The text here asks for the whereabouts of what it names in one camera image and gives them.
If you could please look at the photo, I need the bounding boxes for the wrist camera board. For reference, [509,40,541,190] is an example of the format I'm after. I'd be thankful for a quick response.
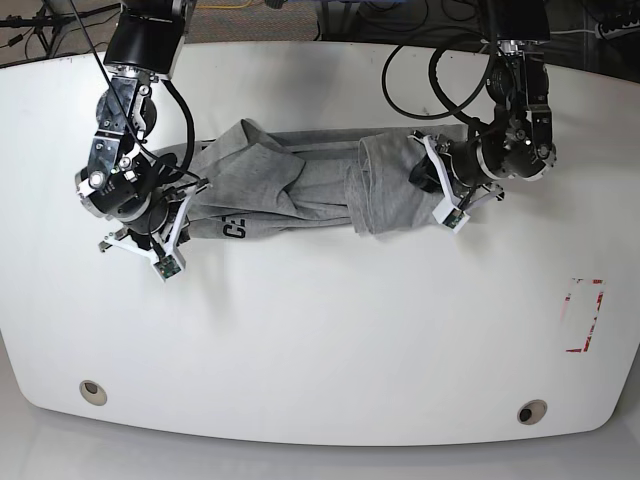
[153,256,183,282]
[442,209,469,234]

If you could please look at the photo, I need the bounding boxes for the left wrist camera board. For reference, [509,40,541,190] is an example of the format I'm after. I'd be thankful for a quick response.
[442,209,469,234]

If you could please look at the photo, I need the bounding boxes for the table grommet hole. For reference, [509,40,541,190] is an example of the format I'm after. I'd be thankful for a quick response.
[517,399,548,426]
[79,380,108,407]

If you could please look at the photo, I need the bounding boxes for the left table grommet hole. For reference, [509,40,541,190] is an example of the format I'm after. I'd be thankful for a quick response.
[79,380,108,407]

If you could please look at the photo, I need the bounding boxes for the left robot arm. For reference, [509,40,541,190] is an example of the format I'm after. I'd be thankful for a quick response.
[363,1,556,234]

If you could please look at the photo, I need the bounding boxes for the red tape marking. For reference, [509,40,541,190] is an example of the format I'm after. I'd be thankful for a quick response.
[560,278,605,353]

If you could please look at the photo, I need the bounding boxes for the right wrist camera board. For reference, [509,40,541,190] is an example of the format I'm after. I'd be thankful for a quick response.
[153,256,183,282]

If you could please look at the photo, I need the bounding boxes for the black tripod stand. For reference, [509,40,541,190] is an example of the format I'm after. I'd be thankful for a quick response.
[0,0,121,56]

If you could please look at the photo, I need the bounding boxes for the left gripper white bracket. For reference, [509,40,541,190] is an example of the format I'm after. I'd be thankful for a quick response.
[409,130,505,231]

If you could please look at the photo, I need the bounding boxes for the right table grommet hole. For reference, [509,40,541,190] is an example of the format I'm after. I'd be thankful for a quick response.
[517,399,548,426]

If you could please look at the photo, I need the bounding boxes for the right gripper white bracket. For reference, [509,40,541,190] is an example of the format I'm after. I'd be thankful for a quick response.
[98,179,210,277]

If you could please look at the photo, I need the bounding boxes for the grey T-shirt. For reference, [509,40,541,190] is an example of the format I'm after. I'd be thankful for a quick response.
[147,117,469,241]

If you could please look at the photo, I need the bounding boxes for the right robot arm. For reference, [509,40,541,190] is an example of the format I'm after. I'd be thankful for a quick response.
[75,1,209,281]

